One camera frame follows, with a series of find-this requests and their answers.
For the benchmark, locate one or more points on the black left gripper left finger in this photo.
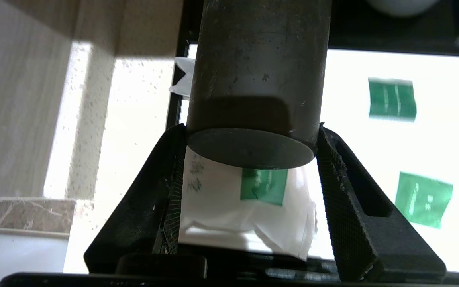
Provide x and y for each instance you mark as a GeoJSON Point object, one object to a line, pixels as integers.
{"type": "Point", "coordinates": [134, 223]}

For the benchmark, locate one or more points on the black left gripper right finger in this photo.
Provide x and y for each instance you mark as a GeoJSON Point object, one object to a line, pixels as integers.
{"type": "Point", "coordinates": [373, 239]}

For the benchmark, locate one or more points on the dark metal cup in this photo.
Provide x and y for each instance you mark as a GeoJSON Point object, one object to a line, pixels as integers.
{"type": "Point", "coordinates": [253, 59]}

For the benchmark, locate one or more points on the flat small packet green label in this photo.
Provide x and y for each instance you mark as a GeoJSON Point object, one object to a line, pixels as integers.
{"type": "Point", "coordinates": [424, 199]}

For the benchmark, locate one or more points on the crumpled small packet green label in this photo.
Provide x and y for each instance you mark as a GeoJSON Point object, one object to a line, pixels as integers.
{"type": "Point", "coordinates": [263, 187]}

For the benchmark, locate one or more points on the white bathtub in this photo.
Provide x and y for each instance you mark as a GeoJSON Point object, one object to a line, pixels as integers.
{"type": "Point", "coordinates": [14, 255]}

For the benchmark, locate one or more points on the long clear packet green label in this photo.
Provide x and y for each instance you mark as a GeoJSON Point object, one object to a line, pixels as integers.
{"type": "Point", "coordinates": [393, 99]}

